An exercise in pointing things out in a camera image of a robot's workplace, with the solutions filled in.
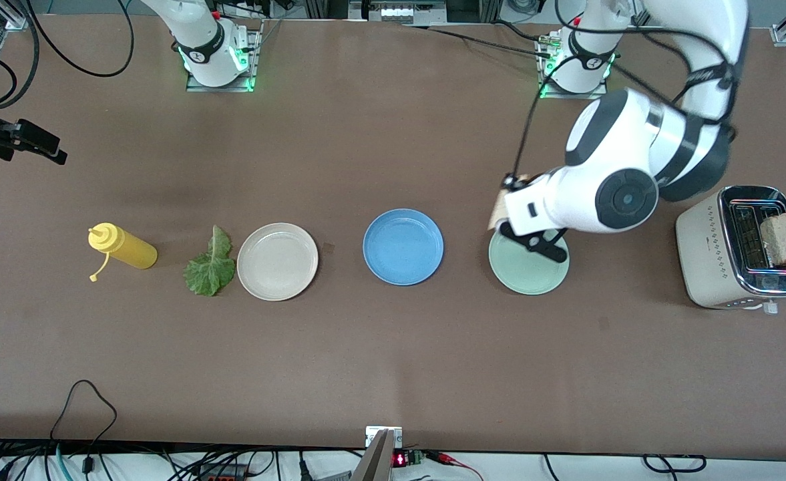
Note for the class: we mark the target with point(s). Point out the thick rounded bread slice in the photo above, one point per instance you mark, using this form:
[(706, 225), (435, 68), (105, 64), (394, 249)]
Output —
[(783, 237)]

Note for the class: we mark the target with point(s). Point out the white power strip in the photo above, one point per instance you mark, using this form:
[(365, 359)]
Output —
[(399, 12)]

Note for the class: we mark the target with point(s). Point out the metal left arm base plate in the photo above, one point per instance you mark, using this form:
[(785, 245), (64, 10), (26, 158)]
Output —
[(573, 96)]

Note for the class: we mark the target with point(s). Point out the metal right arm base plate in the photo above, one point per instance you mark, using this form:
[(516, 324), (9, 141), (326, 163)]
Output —
[(219, 88)]

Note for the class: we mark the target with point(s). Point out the grey metal bar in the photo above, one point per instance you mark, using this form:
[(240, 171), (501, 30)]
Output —
[(376, 464)]

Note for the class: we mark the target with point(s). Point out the beige round plate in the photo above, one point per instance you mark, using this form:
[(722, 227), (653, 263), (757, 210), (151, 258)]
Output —
[(277, 262)]

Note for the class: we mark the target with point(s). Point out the blue round plate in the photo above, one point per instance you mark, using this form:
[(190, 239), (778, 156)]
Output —
[(403, 247)]

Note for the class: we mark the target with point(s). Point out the circuit board red display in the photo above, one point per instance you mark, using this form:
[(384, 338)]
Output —
[(406, 459)]

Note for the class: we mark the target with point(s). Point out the small white bracket box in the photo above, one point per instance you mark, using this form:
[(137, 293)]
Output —
[(376, 434)]

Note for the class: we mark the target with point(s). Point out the green lettuce leaf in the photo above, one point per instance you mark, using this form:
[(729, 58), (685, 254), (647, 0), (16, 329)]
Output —
[(209, 274)]

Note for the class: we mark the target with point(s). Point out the square bread slice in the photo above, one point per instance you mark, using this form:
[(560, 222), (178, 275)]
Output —
[(496, 210)]

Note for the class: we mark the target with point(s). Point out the pale green round plate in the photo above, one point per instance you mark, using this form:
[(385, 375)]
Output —
[(526, 277)]

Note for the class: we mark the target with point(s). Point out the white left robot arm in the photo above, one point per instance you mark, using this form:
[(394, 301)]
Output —
[(633, 153)]

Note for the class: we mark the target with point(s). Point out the yellow squeeze sauce bottle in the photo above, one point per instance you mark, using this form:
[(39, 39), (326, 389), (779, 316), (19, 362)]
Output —
[(132, 248)]

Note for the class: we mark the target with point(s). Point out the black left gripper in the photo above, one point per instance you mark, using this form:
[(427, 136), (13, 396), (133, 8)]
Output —
[(513, 186)]

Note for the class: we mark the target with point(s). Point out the beige chrome toaster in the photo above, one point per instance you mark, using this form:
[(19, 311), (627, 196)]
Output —
[(700, 254)]

